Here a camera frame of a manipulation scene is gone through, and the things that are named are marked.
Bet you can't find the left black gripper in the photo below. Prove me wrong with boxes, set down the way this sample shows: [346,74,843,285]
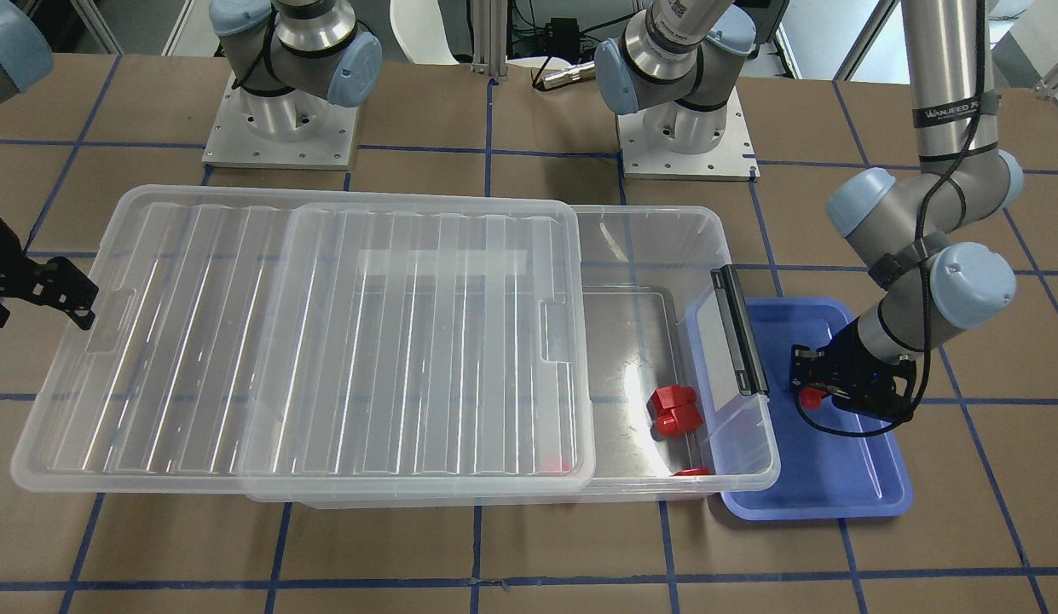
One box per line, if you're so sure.
[789,320,916,420]

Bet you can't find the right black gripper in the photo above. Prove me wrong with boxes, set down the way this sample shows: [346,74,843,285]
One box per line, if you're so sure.
[0,217,99,331]

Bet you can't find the clear plastic box lid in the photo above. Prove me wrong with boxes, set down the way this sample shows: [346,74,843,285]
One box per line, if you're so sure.
[10,185,596,506]

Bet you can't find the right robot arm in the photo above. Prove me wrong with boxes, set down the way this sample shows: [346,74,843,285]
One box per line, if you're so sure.
[0,1,382,330]

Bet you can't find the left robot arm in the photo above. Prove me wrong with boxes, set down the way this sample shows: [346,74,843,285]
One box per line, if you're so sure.
[592,1,1024,431]

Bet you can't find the clear plastic storage box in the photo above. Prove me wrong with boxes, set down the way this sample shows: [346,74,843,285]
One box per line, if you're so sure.
[234,202,779,509]

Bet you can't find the blue plastic tray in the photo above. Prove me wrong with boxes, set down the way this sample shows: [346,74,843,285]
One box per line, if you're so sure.
[722,297,914,521]

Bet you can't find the white chair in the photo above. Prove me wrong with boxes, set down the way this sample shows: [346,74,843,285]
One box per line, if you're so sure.
[389,1,459,66]

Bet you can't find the black box latch handle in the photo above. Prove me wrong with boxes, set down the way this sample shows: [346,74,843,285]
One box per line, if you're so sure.
[711,264,769,396]

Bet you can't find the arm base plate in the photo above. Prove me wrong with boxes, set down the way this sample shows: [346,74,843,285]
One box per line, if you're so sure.
[616,90,761,182]
[202,74,360,171]

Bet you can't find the aluminium frame post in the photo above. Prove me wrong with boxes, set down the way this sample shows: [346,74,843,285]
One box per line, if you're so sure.
[469,0,509,80]

